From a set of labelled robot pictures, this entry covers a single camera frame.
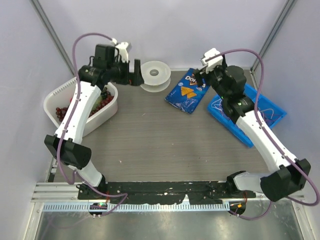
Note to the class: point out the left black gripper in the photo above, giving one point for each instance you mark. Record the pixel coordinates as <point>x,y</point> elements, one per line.
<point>134,79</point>

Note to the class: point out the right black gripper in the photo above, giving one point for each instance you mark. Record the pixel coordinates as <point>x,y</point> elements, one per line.
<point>221,68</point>

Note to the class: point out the translucent white spool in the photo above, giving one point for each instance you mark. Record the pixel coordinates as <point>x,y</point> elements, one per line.
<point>156,76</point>

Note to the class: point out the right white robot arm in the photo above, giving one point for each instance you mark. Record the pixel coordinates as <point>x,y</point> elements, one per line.
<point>287,174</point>

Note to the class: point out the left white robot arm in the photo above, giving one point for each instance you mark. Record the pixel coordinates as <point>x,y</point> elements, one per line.
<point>110,64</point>

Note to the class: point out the blue Doritos chip bag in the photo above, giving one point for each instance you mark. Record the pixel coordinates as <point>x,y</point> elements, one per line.
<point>187,95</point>

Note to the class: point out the white plastic fruit basket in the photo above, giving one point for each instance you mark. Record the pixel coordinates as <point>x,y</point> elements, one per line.
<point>60,97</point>

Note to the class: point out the purple toy grape bunch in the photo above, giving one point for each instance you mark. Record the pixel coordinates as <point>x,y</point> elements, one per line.
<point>61,113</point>

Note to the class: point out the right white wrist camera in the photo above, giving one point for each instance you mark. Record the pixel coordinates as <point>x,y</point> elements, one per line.
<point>209,65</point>

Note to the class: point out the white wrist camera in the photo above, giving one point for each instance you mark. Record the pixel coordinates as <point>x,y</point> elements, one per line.
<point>209,65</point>
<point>123,50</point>

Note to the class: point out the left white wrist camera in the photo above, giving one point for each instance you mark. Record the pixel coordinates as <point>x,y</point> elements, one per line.
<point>123,50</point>

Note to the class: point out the blue plastic cable bin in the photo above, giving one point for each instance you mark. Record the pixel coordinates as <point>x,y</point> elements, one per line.
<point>271,113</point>

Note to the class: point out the aluminium corner post right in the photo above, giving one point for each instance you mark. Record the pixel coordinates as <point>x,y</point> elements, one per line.
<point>284,13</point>

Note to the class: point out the aluminium corner post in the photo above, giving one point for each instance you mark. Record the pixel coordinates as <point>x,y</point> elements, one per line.
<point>284,13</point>
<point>52,34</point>

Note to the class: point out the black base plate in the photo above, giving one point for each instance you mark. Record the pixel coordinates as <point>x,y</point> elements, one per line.
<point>174,192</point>

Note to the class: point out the aluminium corner post left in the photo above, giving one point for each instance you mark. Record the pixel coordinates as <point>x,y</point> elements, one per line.
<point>52,34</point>

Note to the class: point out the white slotted cable duct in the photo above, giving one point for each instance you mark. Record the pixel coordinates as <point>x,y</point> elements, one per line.
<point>95,208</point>

